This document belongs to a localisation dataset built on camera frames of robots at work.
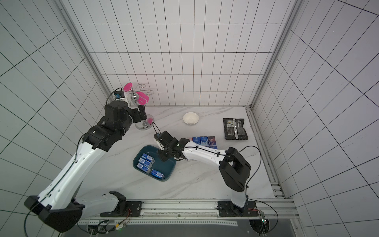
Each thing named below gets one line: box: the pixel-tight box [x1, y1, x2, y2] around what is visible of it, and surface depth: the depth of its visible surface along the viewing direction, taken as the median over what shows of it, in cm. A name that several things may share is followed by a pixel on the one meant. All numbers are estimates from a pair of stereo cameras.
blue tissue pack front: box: [150, 168, 165, 180], surface depth 81 cm
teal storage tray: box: [132, 145, 177, 182], surface depth 87 cm
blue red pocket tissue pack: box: [207, 136, 218, 150], surface depth 99 cm
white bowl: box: [182, 111, 200, 125], surface depth 109 cm
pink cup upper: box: [123, 82, 133, 92], surface depth 94 cm
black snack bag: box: [223, 118, 249, 140], surface depth 106 cm
